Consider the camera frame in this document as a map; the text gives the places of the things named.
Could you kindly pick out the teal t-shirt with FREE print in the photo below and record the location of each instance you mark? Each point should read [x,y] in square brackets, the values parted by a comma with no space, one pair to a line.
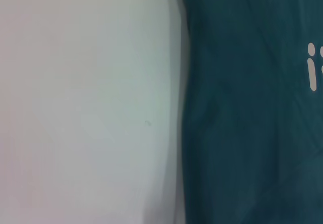
[252,108]

